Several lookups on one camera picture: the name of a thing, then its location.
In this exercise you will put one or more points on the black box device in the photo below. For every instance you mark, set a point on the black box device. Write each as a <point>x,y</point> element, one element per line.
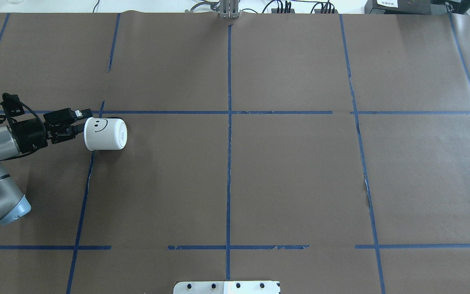
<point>417,7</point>

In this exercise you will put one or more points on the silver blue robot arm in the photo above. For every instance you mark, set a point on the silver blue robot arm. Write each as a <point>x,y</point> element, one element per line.
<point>13,202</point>

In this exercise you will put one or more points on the white camera post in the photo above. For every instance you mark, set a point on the white camera post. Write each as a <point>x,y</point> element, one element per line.
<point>227,287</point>

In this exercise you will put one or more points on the aluminium frame post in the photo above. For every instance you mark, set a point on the aluminium frame post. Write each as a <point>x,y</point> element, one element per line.
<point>229,9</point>

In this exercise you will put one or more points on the brown paper table cover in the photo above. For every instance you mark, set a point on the brown paper table cover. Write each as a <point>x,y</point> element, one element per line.
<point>330,153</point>

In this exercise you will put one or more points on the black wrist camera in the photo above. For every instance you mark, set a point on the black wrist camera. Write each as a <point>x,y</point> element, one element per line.
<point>12,105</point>

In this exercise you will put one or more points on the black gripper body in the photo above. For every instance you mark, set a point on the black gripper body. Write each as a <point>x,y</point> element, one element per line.
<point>31,134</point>

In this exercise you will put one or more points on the white smiley mug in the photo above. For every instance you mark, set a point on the white smiley mug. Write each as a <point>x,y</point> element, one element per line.
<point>105,134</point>

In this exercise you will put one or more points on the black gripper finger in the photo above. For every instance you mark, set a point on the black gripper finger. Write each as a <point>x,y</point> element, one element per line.
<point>82,114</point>
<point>77,129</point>

